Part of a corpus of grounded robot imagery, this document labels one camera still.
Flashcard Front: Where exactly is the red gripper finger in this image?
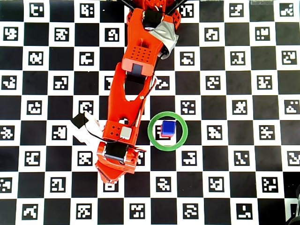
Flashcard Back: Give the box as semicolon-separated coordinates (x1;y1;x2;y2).
99;170;125;185

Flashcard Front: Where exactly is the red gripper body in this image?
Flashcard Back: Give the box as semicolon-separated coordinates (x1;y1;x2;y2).
95;161;135;175

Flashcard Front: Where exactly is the red cube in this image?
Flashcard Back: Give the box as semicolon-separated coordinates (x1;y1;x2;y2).
160;125;176;139

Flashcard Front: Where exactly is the blue cube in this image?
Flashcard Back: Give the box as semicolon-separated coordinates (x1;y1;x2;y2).
161;120;177;138

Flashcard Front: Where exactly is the red robot base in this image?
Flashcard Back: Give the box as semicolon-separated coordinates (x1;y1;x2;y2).
126;0;182;30

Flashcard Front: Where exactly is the small grey square module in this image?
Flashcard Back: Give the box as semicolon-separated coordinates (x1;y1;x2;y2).
120;127;133;140

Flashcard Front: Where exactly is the checkerboard marker mat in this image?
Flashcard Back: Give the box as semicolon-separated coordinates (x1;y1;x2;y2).
0;0;300;225

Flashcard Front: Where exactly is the thin black camera cable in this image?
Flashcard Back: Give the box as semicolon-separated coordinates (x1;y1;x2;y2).
84;121;125;143

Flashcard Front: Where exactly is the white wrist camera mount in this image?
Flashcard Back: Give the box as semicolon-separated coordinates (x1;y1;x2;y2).
71;112;105;145

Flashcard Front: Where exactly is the green flat ring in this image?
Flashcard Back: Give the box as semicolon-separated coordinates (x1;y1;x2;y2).
147;111;189;152

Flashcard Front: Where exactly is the grey duct tape wrap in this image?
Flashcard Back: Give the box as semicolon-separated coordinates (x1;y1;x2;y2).
150;20;180;54

